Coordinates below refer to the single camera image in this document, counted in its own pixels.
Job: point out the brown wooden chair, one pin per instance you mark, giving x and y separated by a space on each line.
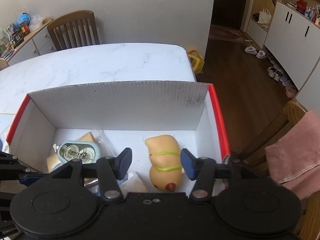
73 30

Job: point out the white tote bag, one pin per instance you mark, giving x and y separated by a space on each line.
264 17

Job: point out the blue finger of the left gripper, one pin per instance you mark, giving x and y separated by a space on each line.
28 179

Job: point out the pair of white slippers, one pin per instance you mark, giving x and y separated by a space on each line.
260 54

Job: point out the red shoe box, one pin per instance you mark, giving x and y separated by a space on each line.
128 113

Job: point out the yellow plastic bag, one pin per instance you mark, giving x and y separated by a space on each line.
197 62

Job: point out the bagged toast slice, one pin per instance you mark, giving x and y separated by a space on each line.
97 136

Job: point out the wooden chair with towel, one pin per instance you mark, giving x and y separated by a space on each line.
254 155

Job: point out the wooden child chair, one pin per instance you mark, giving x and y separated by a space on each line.
3 64

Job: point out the pink towel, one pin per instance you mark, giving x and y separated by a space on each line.
293 161

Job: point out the white grey tissue pack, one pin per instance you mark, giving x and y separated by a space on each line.
132 183

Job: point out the white storage cabinets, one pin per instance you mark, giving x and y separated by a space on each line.
293 39

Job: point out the white sideboard cabinet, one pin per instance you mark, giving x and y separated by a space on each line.
36 43

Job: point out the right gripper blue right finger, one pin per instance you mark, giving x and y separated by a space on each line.
202 171

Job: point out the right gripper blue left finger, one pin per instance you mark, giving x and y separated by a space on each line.
109 171

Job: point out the blue globe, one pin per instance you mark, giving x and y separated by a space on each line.
23 20

